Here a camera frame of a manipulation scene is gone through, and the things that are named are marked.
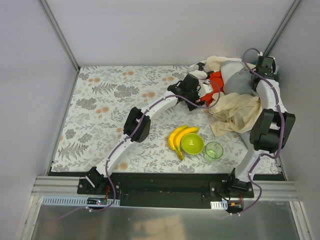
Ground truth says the red orange cloth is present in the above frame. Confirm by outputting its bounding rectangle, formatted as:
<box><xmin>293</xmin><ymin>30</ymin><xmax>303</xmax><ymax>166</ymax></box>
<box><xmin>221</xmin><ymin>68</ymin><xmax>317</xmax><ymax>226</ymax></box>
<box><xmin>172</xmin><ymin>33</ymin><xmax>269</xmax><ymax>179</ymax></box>
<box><xmin>196</xmin><ymin>71</ymin><xmax>225</xmax><ymax>107</ymax></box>

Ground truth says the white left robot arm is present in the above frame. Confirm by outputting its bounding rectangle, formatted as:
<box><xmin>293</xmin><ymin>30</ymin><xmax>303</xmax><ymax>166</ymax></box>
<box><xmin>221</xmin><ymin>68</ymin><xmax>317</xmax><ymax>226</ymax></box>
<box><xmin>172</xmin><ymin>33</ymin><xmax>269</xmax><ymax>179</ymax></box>
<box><xmin>77</xmin><ymin>75</ymin><xmax>205</xmax><ymax>195</ymax></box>

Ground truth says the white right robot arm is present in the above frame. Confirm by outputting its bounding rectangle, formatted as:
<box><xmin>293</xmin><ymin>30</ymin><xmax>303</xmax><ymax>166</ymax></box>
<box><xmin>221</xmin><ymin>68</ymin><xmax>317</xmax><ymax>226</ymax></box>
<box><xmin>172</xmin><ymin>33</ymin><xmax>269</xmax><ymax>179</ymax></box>
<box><xmin>223</xmin><ymin>55</ymin><xmax>296</xmax><ymax>198</ymax></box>

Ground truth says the white patterned cloth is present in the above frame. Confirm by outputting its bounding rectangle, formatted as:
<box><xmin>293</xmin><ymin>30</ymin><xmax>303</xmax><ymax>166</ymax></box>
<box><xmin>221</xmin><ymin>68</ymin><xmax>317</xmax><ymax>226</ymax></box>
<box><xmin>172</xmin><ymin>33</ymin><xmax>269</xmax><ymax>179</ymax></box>
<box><xmin>187</xmin><ymin>60</ymin><xmax>214</xmax><ymax>80</ymax></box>

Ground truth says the grey cloth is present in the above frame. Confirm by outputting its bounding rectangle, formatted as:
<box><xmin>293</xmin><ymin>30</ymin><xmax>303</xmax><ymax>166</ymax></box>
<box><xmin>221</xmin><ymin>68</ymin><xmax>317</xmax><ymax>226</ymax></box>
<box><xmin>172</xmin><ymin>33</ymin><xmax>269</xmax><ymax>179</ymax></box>
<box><xmin>220</xmin><ymin>60</ymin><xmax>259</xmax><ymax>97</ymax></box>

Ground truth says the cream beige cloth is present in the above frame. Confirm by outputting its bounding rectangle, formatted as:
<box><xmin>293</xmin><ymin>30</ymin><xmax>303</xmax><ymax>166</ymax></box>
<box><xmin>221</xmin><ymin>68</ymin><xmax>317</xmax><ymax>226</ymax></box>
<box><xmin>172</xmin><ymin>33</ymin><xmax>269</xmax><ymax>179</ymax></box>
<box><xmin>206</xmin><ymin>56</ymin><xmax>262</xmax><ymax>137</ymax></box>

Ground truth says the yellow banana bunch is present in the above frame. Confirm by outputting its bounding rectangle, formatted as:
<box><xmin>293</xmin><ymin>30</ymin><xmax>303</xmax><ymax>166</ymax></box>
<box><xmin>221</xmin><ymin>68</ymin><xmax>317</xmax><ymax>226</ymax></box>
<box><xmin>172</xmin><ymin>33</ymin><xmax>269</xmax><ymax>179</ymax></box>
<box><xmin>167</xmin><ymin>125</ymin><xmax>199</xmax><ymax>161</ymax></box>

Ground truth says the floral patterned table mat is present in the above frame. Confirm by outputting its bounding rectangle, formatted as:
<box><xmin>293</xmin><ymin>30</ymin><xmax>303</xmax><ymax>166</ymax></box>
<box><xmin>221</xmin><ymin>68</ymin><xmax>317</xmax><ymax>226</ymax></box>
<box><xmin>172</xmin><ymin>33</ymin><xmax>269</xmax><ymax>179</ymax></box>
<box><xmin>51</xmin><ymin>65</ymin><xmax>280</xmax><ymax>175</ymax></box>

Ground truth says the lime green bowl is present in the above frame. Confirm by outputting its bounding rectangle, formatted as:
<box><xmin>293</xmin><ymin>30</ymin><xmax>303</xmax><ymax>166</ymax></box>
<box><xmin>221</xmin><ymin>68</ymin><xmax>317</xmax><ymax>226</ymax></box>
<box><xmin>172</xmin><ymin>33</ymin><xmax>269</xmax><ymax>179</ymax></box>
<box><xmin>180</xmin><ymin>133</ymin><xmax>205</xmax><ymax>155</ymax></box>

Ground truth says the transparent green cup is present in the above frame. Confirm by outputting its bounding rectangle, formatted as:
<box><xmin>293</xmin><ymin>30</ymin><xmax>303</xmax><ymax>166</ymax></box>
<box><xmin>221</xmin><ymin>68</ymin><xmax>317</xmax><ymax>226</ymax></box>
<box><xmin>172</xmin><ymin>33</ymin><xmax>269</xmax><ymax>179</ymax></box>
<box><xmin>204</xmin><ymin>141</ymin><xmax>224</xmax><ymax>162</ymax></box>

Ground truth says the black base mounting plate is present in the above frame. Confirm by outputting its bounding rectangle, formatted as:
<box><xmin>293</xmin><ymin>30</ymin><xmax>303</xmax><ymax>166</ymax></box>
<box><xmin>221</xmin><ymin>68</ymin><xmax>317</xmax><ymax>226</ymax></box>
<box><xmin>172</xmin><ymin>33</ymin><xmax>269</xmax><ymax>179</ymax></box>
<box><xmin>47</xmin><ymin>171</ymin><xmax>286</xmax><ymax>208</ymax></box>

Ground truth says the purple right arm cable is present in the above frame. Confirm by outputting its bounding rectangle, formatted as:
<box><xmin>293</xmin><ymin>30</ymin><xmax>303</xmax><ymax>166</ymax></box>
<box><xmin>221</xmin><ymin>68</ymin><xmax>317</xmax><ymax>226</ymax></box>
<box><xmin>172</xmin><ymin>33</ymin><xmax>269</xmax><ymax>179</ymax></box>
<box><xmin>226</xmin><ymin>47</ymin><xmax>288</xmax><ymax>218</ymax></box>

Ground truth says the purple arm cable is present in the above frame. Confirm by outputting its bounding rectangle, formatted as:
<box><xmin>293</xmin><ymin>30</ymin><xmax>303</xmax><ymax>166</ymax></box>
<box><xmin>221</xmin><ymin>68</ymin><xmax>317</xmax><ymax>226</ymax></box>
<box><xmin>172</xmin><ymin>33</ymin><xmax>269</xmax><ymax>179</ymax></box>
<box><xmin>56</xmin><ymin>83</ymin><xmax>221</xmax><ymax>221</ymax></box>
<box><xmin>226</xmin><ymin>47</ymin><xmax>288</xmax><ymax>218</ymax></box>

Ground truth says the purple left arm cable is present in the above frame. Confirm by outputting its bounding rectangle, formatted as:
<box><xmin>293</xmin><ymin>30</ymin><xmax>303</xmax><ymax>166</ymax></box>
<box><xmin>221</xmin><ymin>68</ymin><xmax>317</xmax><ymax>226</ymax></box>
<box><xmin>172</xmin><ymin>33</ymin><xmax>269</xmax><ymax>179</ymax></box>
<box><xmin>56</xmin><ymin>83</ymin><xmax>221</xmax><ymax>221</ymax></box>

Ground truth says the aluminium right corner post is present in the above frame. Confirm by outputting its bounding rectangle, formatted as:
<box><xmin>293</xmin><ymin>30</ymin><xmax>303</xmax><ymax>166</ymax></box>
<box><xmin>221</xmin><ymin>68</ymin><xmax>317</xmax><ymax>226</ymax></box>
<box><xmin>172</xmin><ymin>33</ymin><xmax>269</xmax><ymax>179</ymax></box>
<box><xmin>263</xmin><ymin>0</ymin><xmax>303</xmax><ymax>56</ymax></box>

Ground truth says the aluminium corner post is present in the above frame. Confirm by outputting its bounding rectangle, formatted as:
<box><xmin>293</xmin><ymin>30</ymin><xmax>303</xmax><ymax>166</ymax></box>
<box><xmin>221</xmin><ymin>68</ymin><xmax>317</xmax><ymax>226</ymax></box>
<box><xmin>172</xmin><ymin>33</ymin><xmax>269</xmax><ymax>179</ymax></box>
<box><xmin>263</xmin><ymin>0</ymin><xmax>303</xmax><ymax>56</ymax></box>
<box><xmin>38</xmin><ymin>0</ymin><xmax>81</xmax><ymax>73</ymax></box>

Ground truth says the aluminium left corner post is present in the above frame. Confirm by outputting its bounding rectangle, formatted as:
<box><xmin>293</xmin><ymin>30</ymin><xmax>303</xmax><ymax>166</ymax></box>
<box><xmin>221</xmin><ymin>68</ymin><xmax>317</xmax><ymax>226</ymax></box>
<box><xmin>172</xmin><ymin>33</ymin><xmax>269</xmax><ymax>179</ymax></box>
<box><xmin>38</xmin><ymin>0</ymin><xmax>81</xmax><ymax>73</ymax></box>

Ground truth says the aluminium front frame rail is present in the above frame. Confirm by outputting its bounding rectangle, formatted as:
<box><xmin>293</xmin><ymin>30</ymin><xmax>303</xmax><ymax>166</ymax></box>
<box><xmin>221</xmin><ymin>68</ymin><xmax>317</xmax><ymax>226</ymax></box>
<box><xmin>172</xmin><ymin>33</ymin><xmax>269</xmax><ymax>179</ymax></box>
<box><xmin>31</xmin><ymin>173</ymin><xmax>302</xmax><ymax>202</ymax></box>

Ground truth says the white slotted cable duct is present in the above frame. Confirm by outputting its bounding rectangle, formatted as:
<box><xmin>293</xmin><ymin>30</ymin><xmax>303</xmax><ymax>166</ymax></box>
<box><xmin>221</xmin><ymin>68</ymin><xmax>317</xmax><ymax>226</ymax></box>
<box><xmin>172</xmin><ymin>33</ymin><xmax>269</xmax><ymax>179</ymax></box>
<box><xmin>42</xmin><ymin>196</ymin><xmax>120</xmax><ymax>208</ymax></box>

